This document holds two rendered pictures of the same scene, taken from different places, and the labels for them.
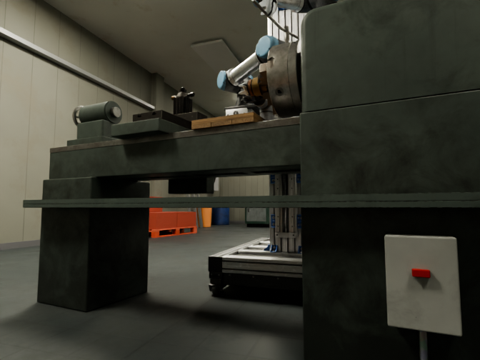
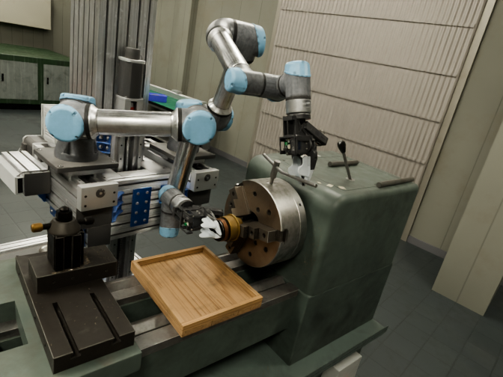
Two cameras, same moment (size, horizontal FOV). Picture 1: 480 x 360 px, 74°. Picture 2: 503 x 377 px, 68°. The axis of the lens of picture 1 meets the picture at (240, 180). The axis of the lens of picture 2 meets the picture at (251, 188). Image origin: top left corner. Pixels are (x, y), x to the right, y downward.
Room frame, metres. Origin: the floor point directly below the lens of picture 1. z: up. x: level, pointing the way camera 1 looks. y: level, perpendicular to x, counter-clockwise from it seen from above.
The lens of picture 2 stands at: (1.00, 0.95, 1.64)
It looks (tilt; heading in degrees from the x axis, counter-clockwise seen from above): 20 degrees down; 291
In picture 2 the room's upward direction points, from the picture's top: 11 degrees clockwise
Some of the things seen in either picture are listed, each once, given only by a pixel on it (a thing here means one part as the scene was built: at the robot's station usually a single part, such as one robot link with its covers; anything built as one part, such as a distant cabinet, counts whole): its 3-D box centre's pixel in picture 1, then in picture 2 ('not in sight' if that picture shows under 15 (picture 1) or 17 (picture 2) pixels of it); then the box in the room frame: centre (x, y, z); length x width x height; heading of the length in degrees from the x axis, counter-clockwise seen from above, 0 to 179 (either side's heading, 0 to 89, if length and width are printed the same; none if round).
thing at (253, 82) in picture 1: (258, 86); (227, 228); (1.45, -0.09, 1.08); 0.09 x 0.09 x 0.09; 65
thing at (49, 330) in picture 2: (174, 126); (69, 297); (1.68, 0.35, 0.95); 0.43 x 0.18 x 0.04; 154
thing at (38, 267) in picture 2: (186, 120); (73, 266); (1.72, 0.29, 1.00); 0.20 x 0.10 x 0.05; 64
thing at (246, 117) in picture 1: (239, 130); (194, 283); (1.49, 0.00, 0.89); 0.36 x 0.30 x 0.04; 154
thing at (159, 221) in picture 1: (162, 215); not in sight; (6.24, 1.49, 0.36); 1.30 x 0.98 x 0.72; 161
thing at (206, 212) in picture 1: (203, 212); not in sight; (8.62, 0.97, 0.37); 0.45 x 0.45 x 0.74
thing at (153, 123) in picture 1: (169, 138); (46, 313); (1.72, 0.38, 0.90); 0.53 x 0.30 x 0.06; 154
